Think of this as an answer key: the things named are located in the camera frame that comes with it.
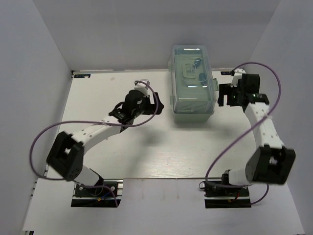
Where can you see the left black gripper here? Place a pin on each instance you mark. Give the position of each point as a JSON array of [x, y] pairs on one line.
[[156, 111]]

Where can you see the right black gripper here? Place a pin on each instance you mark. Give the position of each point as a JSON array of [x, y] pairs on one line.
[[226, 89]]

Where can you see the green stubby screwdriver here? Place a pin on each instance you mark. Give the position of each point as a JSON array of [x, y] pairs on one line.
[[197, 62], [203, 79]]

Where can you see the green plastic toolbox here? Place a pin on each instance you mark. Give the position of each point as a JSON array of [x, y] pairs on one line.
[[191, 102]]

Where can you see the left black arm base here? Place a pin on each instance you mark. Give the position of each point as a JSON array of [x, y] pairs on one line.
[[108, 195]]

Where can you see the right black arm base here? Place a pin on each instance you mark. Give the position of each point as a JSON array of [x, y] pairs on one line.
[[225, 198]]

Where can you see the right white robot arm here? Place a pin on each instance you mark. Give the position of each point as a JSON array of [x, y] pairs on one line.
[[271, 163]]

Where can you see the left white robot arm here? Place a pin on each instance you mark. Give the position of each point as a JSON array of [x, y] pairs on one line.
[[67, 153]]

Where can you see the right blue corner label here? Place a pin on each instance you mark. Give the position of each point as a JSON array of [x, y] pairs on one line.
[[225, 73]]

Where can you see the blue corner label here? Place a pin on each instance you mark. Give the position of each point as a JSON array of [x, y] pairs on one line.
[[225, 73], [82, 76]]

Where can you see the left blue corner label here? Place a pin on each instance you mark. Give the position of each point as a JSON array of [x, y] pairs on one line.
[[82, 76]]

